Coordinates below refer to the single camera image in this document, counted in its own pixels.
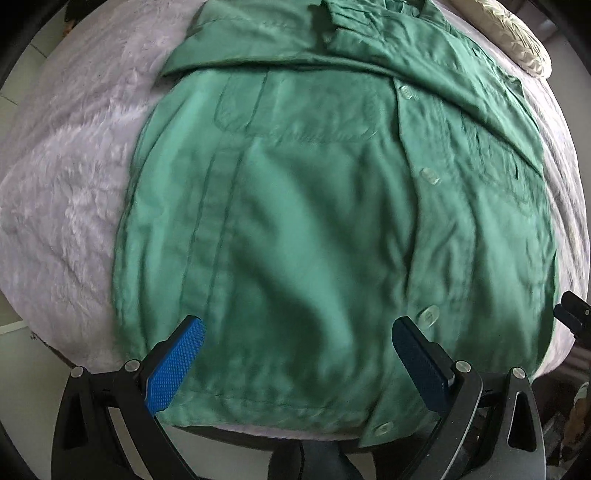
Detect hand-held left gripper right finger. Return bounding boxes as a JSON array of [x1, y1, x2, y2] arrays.
[[392, 316, 543, 480]]

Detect person's dark trousers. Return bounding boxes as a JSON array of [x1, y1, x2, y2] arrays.
[[268, 438, 384, 480]]

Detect round cream pleated pillow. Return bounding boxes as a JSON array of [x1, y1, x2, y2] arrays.
[[450, 0, 552, 78]]

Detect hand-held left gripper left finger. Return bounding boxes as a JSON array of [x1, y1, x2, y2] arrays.
[[52, 315, 206, 480]]

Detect lavender embossed blanket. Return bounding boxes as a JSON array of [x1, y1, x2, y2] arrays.
[[0, 0, 589, 439]]

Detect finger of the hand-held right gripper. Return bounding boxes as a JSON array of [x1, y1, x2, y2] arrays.
[[562, 291, 591, 315], [553, 305, 591, 341]]

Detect green work jacket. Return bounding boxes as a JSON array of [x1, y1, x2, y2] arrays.
[[111, 0, 559, 448]]

